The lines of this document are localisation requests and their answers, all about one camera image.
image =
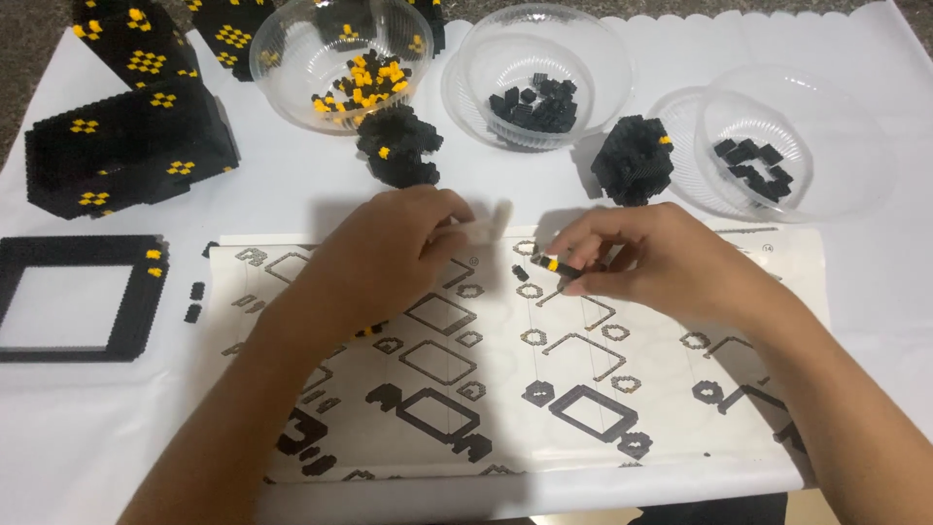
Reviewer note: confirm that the large black brick block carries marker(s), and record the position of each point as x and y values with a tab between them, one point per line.
131	157

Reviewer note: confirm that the white scalloped table cover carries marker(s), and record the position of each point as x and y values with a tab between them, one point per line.
860	292

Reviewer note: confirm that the black chunky brick build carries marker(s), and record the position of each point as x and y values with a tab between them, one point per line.
630	164

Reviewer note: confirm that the black and yellow brick piece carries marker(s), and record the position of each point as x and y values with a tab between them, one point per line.
558	265

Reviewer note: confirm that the loose black and yellow bricks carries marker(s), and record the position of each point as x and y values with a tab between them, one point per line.
373	329

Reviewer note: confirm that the black brick wall yellow diamonds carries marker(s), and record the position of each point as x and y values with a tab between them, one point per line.
232	36

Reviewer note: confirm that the clear bowl with yellow bricks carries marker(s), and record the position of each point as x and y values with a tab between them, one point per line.
291	80

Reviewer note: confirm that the clear bowl with large bricks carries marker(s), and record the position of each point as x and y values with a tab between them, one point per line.
838	146

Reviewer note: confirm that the person's left hand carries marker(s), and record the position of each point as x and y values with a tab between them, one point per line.
379	255

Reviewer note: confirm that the narrow black brick build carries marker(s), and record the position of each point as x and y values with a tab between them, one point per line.
436	25

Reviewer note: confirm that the pile of small black bricks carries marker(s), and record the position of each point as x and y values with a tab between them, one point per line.
536	106

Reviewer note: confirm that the tall black brick tower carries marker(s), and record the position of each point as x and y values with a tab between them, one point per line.
135	44

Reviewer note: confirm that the loose small black brick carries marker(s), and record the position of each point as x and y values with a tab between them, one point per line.
209	250
197	291
520	273
192	313

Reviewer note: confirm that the person's left fingers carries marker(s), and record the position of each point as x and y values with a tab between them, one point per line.
452	215

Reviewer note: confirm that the black curved brick build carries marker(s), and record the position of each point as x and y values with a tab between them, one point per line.
397	146

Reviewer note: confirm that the brick building instruction sheet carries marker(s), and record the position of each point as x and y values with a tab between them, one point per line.
510	364

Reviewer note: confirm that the black square brick frame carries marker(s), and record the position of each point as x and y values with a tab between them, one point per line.
138	306

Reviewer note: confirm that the person's dark clothing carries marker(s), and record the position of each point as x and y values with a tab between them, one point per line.
707	510

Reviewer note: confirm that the person's right hand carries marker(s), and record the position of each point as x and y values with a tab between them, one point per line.
670	262

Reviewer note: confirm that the clear bowl with small bricks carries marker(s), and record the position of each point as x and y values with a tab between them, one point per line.
605	73

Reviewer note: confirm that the pile of large black bricks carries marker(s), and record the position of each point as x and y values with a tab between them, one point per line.
754	171

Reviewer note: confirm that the pile of yellow black bricks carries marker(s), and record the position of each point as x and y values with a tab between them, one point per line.
364	84

